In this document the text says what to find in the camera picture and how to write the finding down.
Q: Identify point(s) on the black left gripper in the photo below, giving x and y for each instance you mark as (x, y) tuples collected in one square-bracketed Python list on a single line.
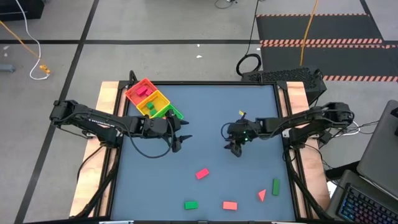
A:
[(174, 127)]

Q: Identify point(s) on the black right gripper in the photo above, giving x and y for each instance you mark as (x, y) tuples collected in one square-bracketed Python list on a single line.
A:
[(242, 132)]

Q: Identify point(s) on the red rectangular block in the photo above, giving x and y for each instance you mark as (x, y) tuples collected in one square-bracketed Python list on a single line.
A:
[(141, 91), (230, 205), (202, 173)]

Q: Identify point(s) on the small green cube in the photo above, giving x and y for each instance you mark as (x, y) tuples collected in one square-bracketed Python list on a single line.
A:
[(150, 105)]

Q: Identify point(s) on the red triangle block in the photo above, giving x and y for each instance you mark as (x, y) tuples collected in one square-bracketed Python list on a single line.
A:
[(262, 195)]

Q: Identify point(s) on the green rectangular block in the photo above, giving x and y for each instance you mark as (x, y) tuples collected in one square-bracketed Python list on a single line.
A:
[(275, 186), (191, 205)]

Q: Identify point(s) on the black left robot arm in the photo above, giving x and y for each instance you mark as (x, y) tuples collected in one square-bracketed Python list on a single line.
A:
[(102, 119)]

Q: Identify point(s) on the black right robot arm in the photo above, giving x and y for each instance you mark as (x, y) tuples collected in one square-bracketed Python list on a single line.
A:
[(298, 121)]

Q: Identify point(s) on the green plastic basket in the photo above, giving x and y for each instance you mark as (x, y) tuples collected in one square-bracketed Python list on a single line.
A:
[(174, 112)]

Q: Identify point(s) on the yellow plastic basket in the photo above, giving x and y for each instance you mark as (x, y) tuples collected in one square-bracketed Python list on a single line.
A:
[(159, 100)]

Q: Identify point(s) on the red plastic basket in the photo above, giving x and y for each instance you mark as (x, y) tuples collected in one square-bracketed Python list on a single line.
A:
[(132, 93)]

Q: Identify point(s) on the wooden side board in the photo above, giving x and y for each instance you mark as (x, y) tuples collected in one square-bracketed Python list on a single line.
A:
[(107, 90), (295, 93)]

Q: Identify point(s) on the black power adapter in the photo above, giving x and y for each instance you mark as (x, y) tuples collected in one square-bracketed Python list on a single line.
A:
[(325, 137)]

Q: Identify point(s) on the white paper sheet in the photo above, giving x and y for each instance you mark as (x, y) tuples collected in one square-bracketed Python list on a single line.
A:
[(331, 187)]

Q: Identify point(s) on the black backlit keyboard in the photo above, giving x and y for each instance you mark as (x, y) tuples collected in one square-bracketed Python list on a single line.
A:
[(363, 208)]

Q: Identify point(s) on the grey closed laptop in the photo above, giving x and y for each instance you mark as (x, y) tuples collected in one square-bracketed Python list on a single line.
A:
[(379, 155)]

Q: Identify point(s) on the black hazard-striped floor mat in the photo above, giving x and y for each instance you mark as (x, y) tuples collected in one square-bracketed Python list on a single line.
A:
[(326, 28)]

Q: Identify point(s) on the grey floor object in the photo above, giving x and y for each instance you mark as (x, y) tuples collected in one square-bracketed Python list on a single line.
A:
[(7, 68)]

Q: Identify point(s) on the black box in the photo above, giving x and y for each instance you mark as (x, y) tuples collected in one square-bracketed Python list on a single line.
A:
[(18, 9)]

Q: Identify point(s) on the black table frame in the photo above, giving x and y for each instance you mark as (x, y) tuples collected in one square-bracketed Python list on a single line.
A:
[(202, 82)]

